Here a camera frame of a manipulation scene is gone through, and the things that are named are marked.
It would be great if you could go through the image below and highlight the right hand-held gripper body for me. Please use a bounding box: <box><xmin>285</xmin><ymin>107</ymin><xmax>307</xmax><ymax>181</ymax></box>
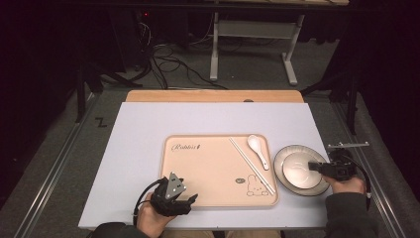
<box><xmin>326</xmin><ymin>142</ymin><xmax>370</xmax><ymax>181</ymax></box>

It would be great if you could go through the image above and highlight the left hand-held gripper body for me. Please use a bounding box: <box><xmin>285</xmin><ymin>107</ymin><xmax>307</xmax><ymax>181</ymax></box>
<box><xmin>150</xmin><ymin>172</ymin><xmax>188</xmax><ymax>218</ymax></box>

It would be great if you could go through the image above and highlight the white ceramic bowl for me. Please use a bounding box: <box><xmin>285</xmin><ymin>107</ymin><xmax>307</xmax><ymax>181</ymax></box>
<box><xmin>282</xmin><ymin>151</ymin><xmax>323</xmax><ymax>190</ymax></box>

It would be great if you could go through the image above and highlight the beige tray with rabbit print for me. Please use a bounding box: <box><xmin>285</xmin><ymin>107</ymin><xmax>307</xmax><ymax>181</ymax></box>
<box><xmin>160</xmin><ymin>133</ymin><xmax>279</xmax><ymax>209</ymax></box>

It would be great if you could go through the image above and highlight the white plate with dark rim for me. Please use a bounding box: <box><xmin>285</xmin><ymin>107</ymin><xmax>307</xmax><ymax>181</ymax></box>
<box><xmin>272</xmin><ymin>144</ymin><xmax>332</xmax><ymax>197</ymax></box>

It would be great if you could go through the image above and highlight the white ceramic spoon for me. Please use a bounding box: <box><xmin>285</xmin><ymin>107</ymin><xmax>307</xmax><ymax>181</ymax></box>
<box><xmin>247</xmin><ymin>134</ymin><xmax>270</xmax><ymax>172</ymax></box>

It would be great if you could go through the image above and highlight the person's right hand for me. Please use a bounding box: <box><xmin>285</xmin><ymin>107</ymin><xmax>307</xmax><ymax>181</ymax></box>
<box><xmin>321</xmin><ymin>175</ymin><xmax>367</xmax><ymax>194</ymax></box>

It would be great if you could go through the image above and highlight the person's left hand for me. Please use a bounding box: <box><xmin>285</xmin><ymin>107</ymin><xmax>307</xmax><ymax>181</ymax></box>
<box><xmin>137</xmin><ymin>192</ymin><xmax>176</xmax><ymax>238</ymax></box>

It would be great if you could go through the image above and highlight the black metal stand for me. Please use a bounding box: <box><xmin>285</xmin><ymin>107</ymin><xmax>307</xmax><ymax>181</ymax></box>
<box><xmin>299</xmin><ymin>70</ymin><xmax>362</xmax><ymax>135</ymax></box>
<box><xmin>74</xmin><ymin>60</ymin><xmax>144</xmax><ymax>124</ymax></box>

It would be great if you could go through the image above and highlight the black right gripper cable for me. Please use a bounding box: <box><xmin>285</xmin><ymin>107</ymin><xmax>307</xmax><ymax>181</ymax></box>
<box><xmin>343</xmin><ymin>153</ymin><xmax>372</xmax><ymax>212</ymax></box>

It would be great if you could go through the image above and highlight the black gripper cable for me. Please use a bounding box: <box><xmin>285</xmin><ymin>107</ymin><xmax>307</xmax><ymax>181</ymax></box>
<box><xmin>133</xmin><ymin>178</ymin><xmax>163</xmax><ymax>226</ymax></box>
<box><xmin>343</xmin><ymin>153</ymin><xmax>372</xmax><ymax>212</ymax></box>

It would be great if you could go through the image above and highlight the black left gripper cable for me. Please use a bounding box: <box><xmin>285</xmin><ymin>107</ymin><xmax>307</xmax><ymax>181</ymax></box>
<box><xmin>133</xmin><ymin>178</ymin><xmax>163</xmax><ymax>226</ymax></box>

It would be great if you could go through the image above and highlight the aluminium floor rail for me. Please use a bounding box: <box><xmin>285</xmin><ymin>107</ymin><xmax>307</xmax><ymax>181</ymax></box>
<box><xmin>13</xmin><ymin>92</ymin><xmax>101</xmax><ymax>238</ymax></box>
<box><xmin>331</xmin><ymin>100</ymin><xmax>402</xmax><ymax>238</ymax></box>

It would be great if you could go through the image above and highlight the bundle of black floor cables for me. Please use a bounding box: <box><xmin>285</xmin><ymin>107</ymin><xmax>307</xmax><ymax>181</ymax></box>
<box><xmin>133</xmin><ymin>19</ymin><xmax>230</xmax><ymax>91</ymax></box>

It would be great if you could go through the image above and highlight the white metal desk frame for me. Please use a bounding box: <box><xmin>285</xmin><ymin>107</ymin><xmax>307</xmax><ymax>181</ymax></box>
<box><xmin>209</xmin><ymin>12</ymin><xmax>307</xmax><ymax>87</ymax></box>

